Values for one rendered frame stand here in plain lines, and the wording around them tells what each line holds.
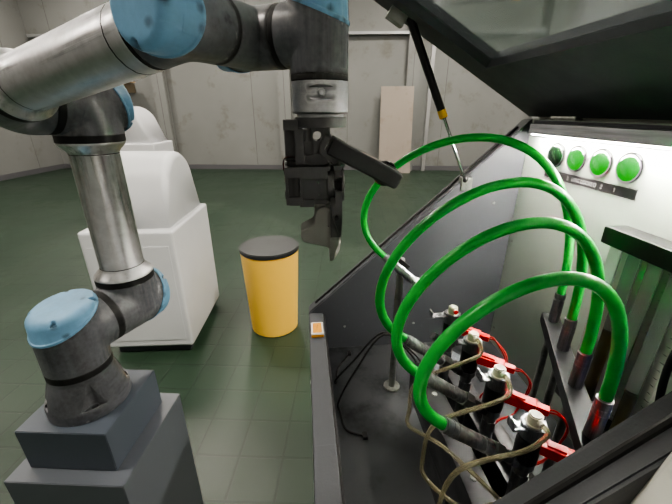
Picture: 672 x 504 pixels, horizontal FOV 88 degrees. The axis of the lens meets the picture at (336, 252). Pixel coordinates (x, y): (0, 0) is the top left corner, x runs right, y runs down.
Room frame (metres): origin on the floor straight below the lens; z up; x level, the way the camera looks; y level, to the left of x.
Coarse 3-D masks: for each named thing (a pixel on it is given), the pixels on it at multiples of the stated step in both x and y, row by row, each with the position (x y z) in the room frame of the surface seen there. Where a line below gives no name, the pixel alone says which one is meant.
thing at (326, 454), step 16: (320, 320) 0.79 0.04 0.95; (320, 352) 0.66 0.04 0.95; (320, 368) 0.60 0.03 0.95; (320, 384) 0.56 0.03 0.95; (320, 400) 0.51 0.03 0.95; (320, 416) 0.48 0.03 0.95; (320, 432) 0.44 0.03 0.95; (336, 432) 0.44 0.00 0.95; (320, 448) 0.41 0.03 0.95; (336, 448) 0.41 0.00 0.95; (320, 464) 0.38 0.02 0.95; (336, 464) 0.38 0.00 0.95; (320, 480) 0.36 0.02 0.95; (336, 480) 0.36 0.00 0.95; (320, 496) 0.33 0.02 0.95; (336, 496) 0.33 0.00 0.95
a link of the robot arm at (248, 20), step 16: (240, 16) 0.47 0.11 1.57; (256, 16) 0.50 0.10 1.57; (256, 32) 0.49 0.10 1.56; (240, 48) 0.47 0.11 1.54; (256, 48) 0.50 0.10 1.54; (272, 48) 0.50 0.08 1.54; (224, 64) 0.48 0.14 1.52; (240, 64) 0.50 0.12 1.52; (256, 64) 0.52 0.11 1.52; (272, 64) 0.51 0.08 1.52
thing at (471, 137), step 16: (432, 144) 0.64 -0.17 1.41; (448, 144) 0.63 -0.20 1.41; (512, 144) 0.59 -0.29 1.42; (400, 160) 0.65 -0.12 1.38; (544, 160) 0.58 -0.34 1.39; (560, 176) 0.57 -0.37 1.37; (368, 192) 0.68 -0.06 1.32; (368, 240) 0.67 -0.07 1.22; (384, 256) 0.66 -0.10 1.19; (560, 288) 0.55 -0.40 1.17
